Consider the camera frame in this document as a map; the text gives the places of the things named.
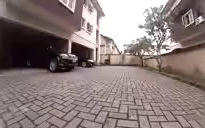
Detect brown building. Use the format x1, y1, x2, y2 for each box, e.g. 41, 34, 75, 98
161, 0, 205, 52

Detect small spreading tree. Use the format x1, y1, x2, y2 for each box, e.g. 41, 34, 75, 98
124, 35, 154, 68

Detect dark car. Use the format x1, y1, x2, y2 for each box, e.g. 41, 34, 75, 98
77, 56, 96, 68

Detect tall thin tree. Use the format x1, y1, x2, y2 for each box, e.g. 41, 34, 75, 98
138, 4, 173, 73

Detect beige building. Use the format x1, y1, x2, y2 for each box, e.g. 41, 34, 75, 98
99, 34, 122, 65

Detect black car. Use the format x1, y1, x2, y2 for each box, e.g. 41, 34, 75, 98
24, 46, 80, 73

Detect white building with carport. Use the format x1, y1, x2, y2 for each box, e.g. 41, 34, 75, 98
0, 0, 106, 71

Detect grey brick paved road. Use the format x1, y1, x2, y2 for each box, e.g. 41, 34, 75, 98
0, 65, 205, 128

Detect beige boundary wall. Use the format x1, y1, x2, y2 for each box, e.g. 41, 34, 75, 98
100, 44, 205, 93

